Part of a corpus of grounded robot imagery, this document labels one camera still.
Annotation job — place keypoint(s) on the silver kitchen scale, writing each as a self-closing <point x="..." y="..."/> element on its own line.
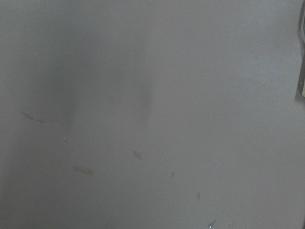
<point x="300" y="90"/>

